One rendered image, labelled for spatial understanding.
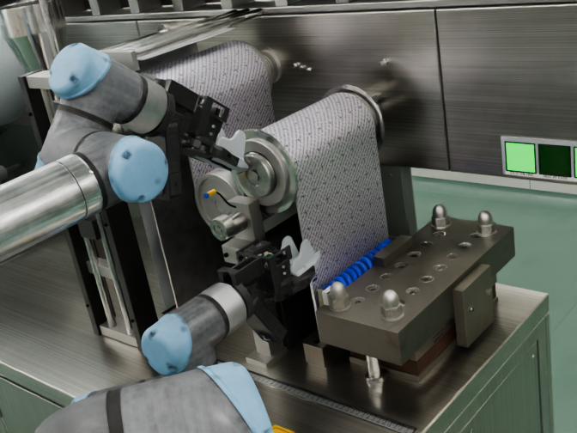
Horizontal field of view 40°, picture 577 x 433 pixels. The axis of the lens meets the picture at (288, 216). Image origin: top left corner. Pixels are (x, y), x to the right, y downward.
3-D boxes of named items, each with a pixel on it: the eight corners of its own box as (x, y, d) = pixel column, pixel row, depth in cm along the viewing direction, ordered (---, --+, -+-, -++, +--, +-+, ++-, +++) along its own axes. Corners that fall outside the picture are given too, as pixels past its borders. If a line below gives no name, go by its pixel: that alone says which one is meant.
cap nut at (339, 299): (324, 308, 130) (320, 284, 128) (337, 298, 133) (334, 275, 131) (343, 314, 128) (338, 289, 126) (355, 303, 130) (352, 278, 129)
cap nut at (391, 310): (376, 318, 125) (373, 293, 123) (389, 307, 127) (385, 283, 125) (396, 323, 122) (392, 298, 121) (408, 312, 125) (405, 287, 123)
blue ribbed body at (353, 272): (319, 302, 137) (316, 285, 135) (387, 250, 151) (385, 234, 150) (335, 307, 134) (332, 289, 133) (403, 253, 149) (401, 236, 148)
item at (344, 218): (312, 298, 136) (294, 199, 129) (387, 241, 152) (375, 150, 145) (314, 299, 136) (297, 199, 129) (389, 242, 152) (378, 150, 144)
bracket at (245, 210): (245, 364, 143) (210, 209, 131) (268, 346, 147) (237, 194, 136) (265, 371, 140) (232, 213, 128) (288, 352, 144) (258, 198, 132)
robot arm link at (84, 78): (34, 94, 103) (58, 34, 104) (100, 125, 112) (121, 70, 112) (68, 102, 98) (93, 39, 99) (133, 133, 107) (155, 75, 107)
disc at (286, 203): (237, 207, 138) (221, 126, 132) (239, 206, 138) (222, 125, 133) (302, 219, 129) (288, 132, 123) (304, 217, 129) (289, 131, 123)
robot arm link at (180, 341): (144, 375, 114) (130, 324, 111) (198, 337, 122) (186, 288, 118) (181, 389, 109) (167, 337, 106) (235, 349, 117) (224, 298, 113)
